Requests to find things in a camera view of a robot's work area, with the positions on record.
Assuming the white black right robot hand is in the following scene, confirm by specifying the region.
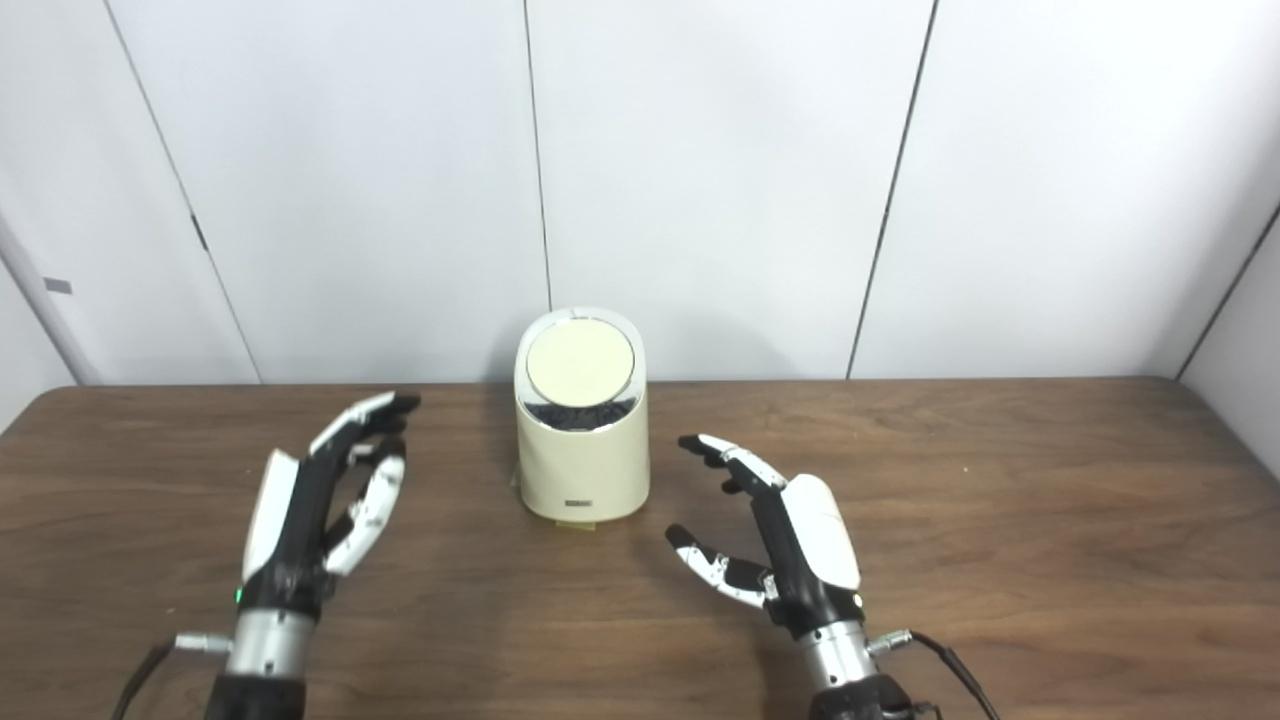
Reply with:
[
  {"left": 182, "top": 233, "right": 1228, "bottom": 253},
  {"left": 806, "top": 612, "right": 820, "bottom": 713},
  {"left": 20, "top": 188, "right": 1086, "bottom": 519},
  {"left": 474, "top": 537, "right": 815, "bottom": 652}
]
[{"left": 665, "top": 433, "right": 866, "bottom": 639}]

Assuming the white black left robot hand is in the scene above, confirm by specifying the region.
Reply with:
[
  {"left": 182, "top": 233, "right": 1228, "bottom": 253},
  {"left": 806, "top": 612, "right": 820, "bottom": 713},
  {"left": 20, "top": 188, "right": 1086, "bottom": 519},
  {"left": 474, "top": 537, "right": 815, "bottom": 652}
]
[{"left": 235, "top": 391, "right": 422, "bottom": 619}]

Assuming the round cream bin lid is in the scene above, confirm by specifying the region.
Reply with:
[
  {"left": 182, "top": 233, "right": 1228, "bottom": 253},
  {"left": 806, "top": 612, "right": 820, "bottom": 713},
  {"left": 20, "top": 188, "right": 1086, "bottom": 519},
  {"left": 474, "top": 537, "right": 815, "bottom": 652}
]
[{"left": 525, "top": 317, "right": 636, "bottom": 408}]

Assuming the cream-colored desktop bin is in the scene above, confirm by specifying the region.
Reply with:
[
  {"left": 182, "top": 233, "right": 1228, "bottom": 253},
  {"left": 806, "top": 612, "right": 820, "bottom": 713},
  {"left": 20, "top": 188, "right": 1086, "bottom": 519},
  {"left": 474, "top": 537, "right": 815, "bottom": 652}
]
[{"left": 513, "top": 306, "right": 651, "bottom": 523}]

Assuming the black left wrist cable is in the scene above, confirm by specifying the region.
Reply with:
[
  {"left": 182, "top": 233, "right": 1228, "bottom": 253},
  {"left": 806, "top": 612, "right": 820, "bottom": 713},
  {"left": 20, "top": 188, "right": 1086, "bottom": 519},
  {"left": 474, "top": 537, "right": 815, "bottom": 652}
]
[{"left": 110, "top": 632, "right": 233, "bottom": 720}]

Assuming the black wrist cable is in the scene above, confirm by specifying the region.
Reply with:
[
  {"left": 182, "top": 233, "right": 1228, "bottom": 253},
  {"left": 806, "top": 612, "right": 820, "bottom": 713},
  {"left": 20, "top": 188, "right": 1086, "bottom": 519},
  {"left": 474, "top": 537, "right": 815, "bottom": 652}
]
[
  {"left": 110, "top": 632, "right": 233, "bottom": 720},
  {"left": 868, "top": 628, "right": 1001, "bottom": 720}
]

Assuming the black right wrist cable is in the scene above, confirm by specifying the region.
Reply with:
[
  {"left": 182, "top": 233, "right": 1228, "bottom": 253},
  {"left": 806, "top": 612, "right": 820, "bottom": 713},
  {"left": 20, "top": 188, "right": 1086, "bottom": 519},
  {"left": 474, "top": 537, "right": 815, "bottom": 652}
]
[{"left": 868, "top": 628, "right": 1001, "bottom": 720}]

